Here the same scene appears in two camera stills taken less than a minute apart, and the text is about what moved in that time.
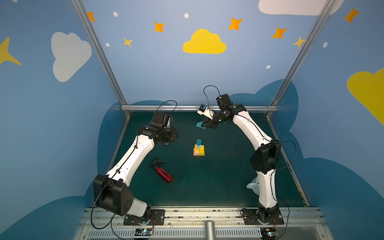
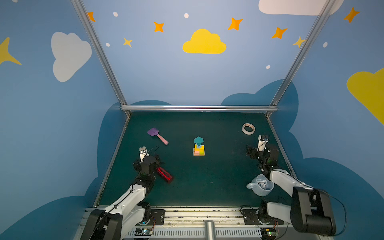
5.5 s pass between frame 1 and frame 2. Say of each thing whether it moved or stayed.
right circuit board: stayed
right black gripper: moved
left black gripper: moved
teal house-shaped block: moved
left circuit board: stayed
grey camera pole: stayed
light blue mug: stayed
